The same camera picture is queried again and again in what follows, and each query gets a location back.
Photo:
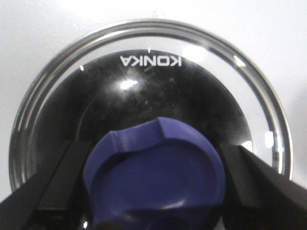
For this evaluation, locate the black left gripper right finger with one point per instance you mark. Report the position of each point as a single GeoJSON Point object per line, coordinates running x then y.
{"type": "Point", "coordinates": [257, 196]}

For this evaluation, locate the glass lid with blue knob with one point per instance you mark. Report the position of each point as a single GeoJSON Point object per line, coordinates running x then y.
{"type": "Point", "coordinates": [156, 99]}

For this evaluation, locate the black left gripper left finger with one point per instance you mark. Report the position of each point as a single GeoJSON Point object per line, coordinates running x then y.
{"type": "Point", "coordinates": [52, 199]}

